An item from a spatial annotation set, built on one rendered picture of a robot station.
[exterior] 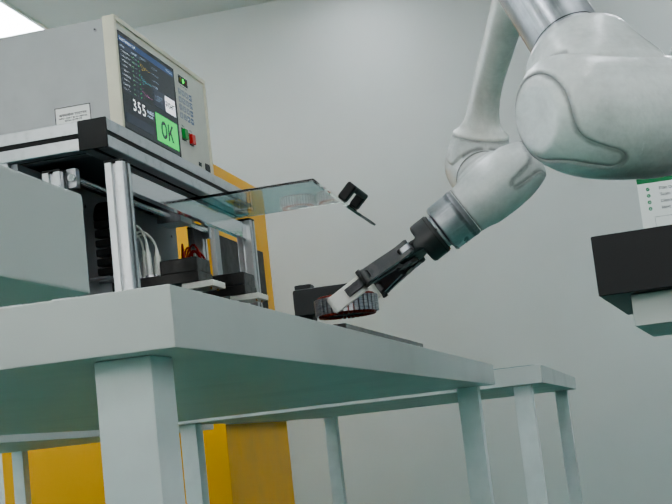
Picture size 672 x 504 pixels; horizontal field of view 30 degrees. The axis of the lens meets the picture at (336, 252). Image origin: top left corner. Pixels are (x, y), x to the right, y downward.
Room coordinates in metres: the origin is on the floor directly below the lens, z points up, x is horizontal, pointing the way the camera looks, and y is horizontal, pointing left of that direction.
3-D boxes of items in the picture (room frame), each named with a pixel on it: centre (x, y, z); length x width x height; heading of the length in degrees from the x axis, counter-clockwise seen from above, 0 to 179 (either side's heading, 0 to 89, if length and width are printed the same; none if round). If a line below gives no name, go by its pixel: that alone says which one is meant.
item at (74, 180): (2.13, 0.31, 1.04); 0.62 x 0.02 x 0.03; 167
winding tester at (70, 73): (2.18, 0.45, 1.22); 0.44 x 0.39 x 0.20; 167
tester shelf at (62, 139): (2.16, 0.45, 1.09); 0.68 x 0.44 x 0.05; 167
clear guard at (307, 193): (2.29, 0.10, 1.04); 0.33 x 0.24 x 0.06; 77
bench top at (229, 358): (2.15, 0.38, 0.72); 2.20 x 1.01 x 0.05; 167
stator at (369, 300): (2.18, -0.01, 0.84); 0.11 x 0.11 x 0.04
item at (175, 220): (2.24, 0.29, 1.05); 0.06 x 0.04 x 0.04; 167
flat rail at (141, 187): (2.12, 0.24, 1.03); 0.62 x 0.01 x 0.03; 167
